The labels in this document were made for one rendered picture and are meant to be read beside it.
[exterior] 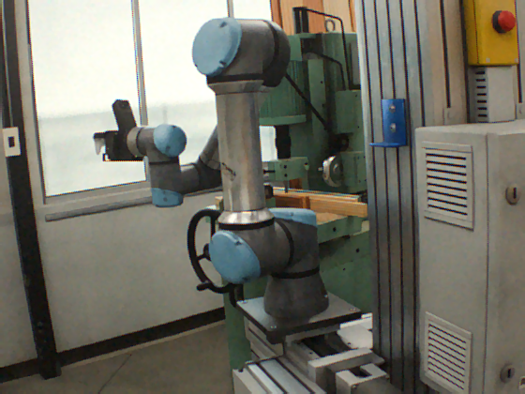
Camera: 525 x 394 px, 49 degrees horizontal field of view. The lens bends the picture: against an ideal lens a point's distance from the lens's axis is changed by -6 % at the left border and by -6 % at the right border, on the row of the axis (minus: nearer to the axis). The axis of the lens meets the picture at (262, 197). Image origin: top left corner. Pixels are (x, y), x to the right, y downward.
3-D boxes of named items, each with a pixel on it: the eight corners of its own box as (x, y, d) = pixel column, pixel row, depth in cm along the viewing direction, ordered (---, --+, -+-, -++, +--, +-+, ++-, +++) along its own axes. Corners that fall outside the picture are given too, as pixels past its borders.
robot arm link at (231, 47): (296, 274, 130) (277, 14, 121) (247, 294, 119) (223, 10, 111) (256, 266, 138) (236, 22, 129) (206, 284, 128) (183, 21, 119)
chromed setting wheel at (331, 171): (321, 189, 216) (319, 155, 214) (344, 184, 224) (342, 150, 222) (327, 189, 214) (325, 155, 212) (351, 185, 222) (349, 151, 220)
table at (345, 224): (184, 227, 228) (183, 211, 227) (247, 213, 247) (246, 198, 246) (296, 250, 182) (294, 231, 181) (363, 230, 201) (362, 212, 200)
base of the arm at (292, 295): (340, 309, 136) (338, 266, 134) (278, 323, 130) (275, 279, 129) (311, 291, 150) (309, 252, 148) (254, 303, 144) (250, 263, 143)
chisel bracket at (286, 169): (268, 185, 219) (266, 160, 218) (297, 179, 228) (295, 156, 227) (282, 186, 214) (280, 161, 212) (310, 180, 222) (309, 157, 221)
